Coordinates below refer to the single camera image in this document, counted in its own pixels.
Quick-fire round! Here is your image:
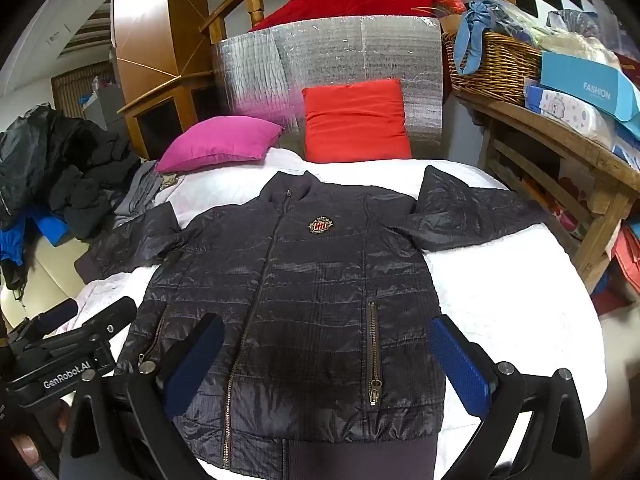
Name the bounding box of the person's left hand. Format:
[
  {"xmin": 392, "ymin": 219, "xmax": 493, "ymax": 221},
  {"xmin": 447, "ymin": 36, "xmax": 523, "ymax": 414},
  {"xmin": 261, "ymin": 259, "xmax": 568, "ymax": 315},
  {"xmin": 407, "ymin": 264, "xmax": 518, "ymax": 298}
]
[{"xmin": 9, "ymin": 402, "xmax": 73, "ymax": 467}]

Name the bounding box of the blue garment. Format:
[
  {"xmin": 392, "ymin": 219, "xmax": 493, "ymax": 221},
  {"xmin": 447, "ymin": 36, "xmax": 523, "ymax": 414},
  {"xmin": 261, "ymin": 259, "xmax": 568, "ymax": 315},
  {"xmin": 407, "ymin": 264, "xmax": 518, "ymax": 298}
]
[{"xmin": 0, "ymin": 210, "xmax": 71, "ymax": 266}]

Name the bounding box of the printed white packet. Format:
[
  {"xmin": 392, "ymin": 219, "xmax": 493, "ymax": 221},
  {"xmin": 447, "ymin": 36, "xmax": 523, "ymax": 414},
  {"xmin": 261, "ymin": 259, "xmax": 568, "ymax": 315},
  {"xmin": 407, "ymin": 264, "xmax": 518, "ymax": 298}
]
[{"xmin": 525, "ymin": 85, "xmax": 618, "ymax": 150}]

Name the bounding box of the blue cloth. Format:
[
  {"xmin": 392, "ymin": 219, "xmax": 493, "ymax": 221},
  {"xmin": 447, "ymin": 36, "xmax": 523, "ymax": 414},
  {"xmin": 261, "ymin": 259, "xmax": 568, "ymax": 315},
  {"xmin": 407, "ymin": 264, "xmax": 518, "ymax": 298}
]
[{"xmin": 452, "ymin": 0, "xmax": 526, "ymax": 76}]

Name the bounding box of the magenta pillow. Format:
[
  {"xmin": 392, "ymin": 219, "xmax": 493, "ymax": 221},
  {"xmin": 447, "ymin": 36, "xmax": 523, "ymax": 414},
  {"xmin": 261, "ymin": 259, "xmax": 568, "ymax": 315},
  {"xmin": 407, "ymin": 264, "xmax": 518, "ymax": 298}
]
[{"xmin": 155, "ymin": 115, "xmax": 286, "ymax": 173}]

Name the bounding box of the white plush blanket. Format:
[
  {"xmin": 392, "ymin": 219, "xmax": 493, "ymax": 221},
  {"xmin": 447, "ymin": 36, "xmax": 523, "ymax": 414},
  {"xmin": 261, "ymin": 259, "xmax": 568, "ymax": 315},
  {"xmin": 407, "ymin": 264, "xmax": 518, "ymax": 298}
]
[{"xmin": 50, "ymin": 147, "xmax": 608, "ymax": 480}]

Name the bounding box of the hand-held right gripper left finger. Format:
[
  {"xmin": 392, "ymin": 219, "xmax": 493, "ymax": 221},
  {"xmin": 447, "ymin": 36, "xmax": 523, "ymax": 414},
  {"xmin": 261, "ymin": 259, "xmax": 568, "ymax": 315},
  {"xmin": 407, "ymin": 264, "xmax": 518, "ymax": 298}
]
[{"xmin": 60, "ymin": 312, "xmax": 226, "ymax": 480}]

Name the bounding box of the grey plastic bag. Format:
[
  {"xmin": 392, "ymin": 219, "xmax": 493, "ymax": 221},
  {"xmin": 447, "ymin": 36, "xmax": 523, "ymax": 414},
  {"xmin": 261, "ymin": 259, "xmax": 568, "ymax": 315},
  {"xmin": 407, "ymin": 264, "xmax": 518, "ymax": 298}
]
[{"xmin": 547, "ymin": 8, "xmax": 601, "ymax": 41}]

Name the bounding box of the grey garment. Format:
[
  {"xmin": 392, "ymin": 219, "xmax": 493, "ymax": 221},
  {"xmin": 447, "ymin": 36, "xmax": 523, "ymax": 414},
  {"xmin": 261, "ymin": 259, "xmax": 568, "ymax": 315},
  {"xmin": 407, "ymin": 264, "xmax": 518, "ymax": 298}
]
[{"xmin": 112, "ymin": 160, "xmax": 173, "ymax": 221}]

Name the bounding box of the beige sofa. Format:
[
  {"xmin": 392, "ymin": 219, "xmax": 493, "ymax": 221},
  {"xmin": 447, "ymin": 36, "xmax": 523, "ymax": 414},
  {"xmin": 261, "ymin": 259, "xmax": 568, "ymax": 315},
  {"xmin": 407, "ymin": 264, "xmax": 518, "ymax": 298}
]
[{"xmin": 0, "ymin": 235, "xmax": 101, "ymax": 326}]

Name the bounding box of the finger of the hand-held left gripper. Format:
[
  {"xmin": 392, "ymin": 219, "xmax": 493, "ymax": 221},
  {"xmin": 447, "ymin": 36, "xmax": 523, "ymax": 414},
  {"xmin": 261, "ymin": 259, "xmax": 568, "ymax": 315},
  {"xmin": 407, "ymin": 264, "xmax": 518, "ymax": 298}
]
[
  {"xmin": 65, "ymin": 296, "xmax": 137, "ymax": 347},
  {"xmin": 27, "ymin": 298, "xmax": 79, "ymax": 337}
]

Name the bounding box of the cream fluffy fabric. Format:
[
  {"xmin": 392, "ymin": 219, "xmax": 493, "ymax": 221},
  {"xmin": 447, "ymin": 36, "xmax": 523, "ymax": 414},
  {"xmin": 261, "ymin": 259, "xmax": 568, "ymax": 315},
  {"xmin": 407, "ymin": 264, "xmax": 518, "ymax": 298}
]
[{"xmin": 532, "ymin": 34, "xmax": 621, "ymax": 68}]

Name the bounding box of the red pillow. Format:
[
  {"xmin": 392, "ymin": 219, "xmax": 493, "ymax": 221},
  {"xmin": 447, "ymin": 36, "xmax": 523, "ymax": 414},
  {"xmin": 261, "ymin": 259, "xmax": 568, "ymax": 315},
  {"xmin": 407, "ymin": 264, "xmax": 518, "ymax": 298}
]
[{"xmin": 301, "ymin": 78, "xmax": 413, "ymax": 163}]

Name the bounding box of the wicker basket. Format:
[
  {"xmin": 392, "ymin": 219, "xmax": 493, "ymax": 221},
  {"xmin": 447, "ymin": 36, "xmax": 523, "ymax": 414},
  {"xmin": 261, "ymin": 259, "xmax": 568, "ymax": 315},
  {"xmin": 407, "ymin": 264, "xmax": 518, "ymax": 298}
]
[{"xmin": 442, "ymin": 30, "xmax": 546, "ymax": 103}]

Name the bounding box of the silver foil mat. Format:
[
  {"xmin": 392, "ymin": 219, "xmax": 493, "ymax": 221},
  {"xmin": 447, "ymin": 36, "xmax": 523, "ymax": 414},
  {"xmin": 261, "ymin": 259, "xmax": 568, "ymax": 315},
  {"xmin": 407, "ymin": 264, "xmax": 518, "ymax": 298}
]
[{"xmin": 212, "ymin": 15, "xmax": 446, "ymax": 161}]

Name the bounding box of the black puffer jacket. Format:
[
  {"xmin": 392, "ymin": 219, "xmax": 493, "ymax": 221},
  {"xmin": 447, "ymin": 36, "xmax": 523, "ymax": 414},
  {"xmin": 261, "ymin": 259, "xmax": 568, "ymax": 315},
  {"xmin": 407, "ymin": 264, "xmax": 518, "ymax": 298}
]
[{"xmin": 75, "ymin": 165, "xmax": 548, "ymax": 480}]

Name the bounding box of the blue cardboard box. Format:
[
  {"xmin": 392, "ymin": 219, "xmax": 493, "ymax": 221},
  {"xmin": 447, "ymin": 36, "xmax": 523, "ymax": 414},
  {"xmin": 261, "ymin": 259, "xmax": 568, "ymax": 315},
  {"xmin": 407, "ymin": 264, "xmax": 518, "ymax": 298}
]
[{"xmin": 540, "ymin": 50, "xmax": 640, "ymax": 126}]

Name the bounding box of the red bag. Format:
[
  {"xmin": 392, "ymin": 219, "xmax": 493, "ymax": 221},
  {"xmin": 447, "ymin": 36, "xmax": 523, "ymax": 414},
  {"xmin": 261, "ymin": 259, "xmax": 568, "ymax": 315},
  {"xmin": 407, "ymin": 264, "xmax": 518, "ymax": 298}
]
[{"xmin": 595, "ymin": 225, "xmax": 640, "ymax": 316}]

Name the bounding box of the pile of dark clothes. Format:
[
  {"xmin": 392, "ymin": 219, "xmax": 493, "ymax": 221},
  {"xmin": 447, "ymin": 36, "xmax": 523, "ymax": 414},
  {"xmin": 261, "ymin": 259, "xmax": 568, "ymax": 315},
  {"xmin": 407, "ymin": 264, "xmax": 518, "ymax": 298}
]
[{"xmin": 0, "ymin": 102, "xmax": 143, "ymax": 241}]

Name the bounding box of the wooden side table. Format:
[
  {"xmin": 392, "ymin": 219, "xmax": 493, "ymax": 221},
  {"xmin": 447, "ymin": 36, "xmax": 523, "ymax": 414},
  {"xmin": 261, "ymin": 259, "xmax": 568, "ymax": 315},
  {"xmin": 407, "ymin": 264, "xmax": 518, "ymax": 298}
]
[{"xmin": 450, "ymin": 87, "xmax": 640, "ymax": 296}]

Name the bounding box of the wooden cabinet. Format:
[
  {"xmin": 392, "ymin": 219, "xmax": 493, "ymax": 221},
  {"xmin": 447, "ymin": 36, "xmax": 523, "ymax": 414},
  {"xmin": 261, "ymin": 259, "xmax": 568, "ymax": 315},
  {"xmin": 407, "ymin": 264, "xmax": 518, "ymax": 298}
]
[{"xmin": 110, "ymin": 0, "xmax": 221, "ymax": 161}]

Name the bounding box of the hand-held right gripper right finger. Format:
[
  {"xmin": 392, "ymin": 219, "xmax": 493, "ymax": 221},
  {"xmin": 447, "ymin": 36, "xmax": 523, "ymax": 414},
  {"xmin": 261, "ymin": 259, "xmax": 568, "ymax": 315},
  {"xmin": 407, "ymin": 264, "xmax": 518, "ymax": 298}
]
[{"xmin": 429, "ymin": 315, "xmax": 593, "ymax": 480}]

